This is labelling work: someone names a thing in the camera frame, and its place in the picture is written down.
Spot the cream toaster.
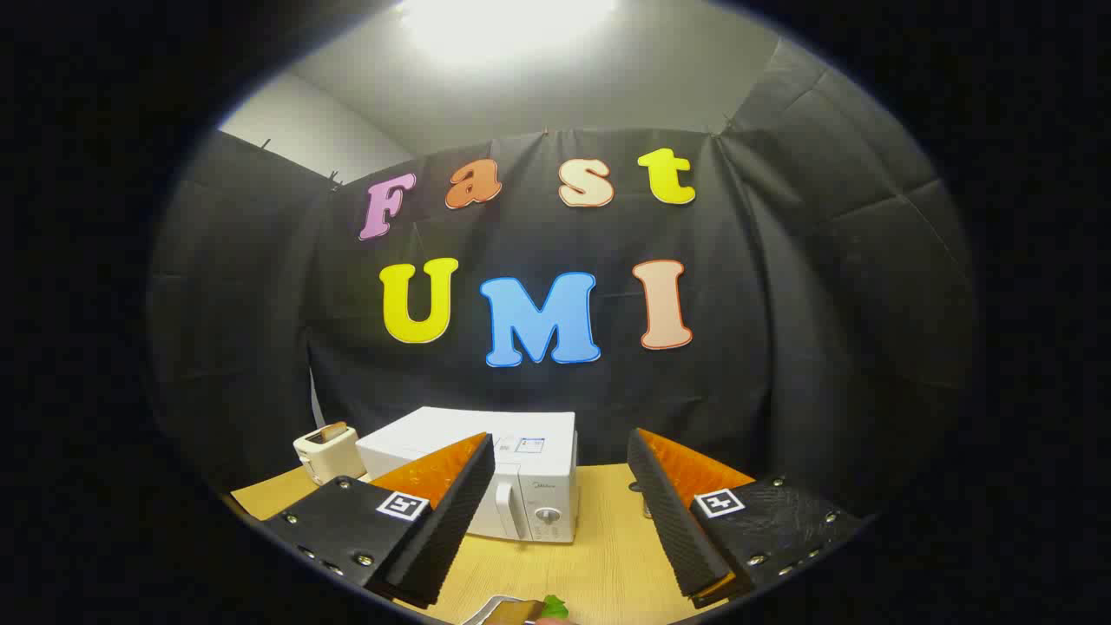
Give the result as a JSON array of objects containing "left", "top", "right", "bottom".
[{"left": 293, "top": 423, "right": 367, "bottom": 485}]

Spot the brown bread lettuce sandwich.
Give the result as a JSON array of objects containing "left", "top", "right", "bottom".
[{"left": 483, "top": 595, "right": 570, "bottom": 625}]

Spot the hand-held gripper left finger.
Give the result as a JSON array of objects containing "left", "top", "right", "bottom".
[{"left": 260, "top": 431, "right": 496, "bottom": 609}]

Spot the white plate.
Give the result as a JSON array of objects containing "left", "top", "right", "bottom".
[{"left": 460, "top": 595, "right": 522, "bottom": 625}]

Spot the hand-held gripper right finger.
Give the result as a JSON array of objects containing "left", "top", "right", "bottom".
[{"left": 627, "top": 428, "right": 869, "bottom": 609}]

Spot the white microwave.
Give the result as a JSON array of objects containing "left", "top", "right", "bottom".
[{"left": 356, "top": 406, "right": 580, "bottom": 544}]

